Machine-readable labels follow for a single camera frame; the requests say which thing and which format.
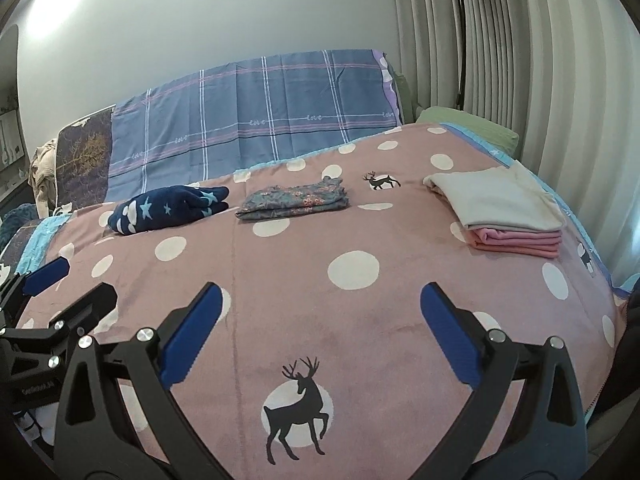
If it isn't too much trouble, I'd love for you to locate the pink polka dot deer blanket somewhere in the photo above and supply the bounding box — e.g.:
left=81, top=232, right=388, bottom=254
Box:
left=14, top=120, right=626, bottom=476

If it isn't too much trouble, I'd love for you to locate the grey pleated curtain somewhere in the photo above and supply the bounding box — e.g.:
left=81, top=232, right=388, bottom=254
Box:
left=394, top=0, right=639, bottom=281

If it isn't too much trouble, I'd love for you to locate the blue plaid headboard cover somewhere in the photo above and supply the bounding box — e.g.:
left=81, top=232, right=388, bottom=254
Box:
left=106, top=49, right=401, bottom=202

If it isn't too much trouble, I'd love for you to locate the folded white cloth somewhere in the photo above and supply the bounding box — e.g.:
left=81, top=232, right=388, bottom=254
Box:
left=423, top=162, right=565, bottom=232

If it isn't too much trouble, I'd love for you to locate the navy star fleece garment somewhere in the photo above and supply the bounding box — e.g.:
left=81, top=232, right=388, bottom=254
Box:
left=107, top=185, right=229, bottom=235

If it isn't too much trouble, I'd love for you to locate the dark tree print pillow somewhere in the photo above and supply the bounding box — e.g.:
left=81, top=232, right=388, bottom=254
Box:
left=55, top=105, right=115, bottom=209

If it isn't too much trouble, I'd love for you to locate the green pillow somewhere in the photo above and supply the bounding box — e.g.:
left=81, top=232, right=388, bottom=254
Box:
left=416, top=106, right=520, bottom=157

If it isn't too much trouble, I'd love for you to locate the folded pink cloth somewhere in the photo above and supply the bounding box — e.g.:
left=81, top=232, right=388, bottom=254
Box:
left=463, top=228, right=562, bottom=259

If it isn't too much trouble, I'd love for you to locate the light blue fuzzy blanket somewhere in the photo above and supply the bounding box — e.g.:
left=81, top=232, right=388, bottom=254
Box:
left=15, top=214, right=72, bottom=275

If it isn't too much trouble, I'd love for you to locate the beige clothes pile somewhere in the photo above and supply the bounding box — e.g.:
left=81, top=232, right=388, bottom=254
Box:
left=28, top=139, right=58, bottom=219

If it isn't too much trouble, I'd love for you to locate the teal floral garment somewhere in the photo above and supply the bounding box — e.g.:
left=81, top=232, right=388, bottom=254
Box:
left=235, top=177, right=349, bottom=221

